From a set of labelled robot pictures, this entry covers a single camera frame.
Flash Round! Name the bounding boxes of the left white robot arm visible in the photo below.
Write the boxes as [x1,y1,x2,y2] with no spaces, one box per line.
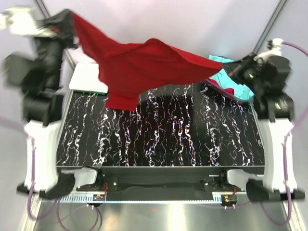
[0,6,104,200]

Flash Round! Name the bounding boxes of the teal t shirt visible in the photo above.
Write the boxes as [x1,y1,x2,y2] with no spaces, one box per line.
[210,69,254,100]

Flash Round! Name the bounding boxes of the right aluminium frame post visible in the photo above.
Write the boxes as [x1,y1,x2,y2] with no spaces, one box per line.
[253,0,289,53]

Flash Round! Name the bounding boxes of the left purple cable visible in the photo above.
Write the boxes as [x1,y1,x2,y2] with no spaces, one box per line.
[0,115,103,231]

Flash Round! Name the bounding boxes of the aluminium frame post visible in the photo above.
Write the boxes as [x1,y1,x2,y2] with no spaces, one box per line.
[253,0,289,53]
[33,0,76,70]

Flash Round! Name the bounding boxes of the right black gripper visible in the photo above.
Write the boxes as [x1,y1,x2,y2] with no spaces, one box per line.
[221,52,267,95]

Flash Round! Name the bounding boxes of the crimson t shirt in basket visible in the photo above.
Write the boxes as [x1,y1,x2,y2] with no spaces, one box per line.
[208,78,234,95]

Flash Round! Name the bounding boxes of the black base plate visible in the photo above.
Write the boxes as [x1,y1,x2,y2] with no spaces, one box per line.
[101,167,224,204]

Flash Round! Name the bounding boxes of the left aluminium frame post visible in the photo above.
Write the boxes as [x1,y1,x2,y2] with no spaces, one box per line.
[33,0,76,70]

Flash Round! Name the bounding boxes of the folded white t shirt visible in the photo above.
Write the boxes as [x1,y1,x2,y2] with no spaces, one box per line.
[69,63,108,92]

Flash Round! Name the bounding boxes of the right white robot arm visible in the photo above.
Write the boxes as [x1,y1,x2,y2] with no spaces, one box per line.
[218,38,305,202]

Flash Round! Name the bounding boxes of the red t shirt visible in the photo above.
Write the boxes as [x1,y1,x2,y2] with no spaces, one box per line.
[73,13,222,111]

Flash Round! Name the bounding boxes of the left cable duct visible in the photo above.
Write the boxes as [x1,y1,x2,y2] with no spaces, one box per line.
[60,193,106,203]

